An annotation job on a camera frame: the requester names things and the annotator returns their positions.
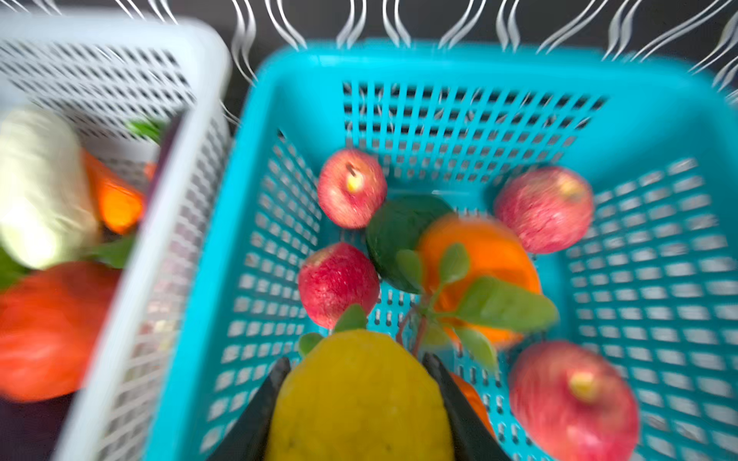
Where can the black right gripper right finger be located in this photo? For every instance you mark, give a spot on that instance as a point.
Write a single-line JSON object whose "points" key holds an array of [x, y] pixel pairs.
{"points": [[472, 441]]}

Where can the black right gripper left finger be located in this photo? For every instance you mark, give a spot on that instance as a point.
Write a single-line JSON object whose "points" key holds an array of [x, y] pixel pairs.
{"points": [[247, 439]]}

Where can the yellow lemon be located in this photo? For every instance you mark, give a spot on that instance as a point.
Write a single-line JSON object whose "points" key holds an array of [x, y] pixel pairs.
{"points": [[359, 395]]}

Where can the orange mandarin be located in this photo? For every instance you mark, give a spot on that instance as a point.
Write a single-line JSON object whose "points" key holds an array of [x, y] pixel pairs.
{"points": [[473, 398]]}

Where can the red apple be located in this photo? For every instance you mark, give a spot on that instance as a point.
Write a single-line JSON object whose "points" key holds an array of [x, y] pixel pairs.
{"points": [[573, 403], [333, 279], [549, 209], [351, 188]]}

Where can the orange with green leaves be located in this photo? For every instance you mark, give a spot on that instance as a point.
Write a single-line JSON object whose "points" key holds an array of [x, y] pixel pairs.
{"points": [[478, 288]]}

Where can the dark green avocado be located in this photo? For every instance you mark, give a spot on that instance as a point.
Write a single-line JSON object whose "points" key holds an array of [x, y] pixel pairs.
{"points": [[398, 225]]}

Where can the red tomato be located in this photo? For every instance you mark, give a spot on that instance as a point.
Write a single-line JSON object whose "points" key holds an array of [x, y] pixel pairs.
{"points": [[50, 322]]}

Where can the orange carrot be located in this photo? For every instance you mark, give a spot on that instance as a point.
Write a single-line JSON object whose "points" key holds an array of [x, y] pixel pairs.
{"points": [[119, 205]]}

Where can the teal plastic basket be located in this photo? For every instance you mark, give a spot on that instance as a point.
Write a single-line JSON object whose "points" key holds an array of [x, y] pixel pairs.
{"points": [[651, 287]]}

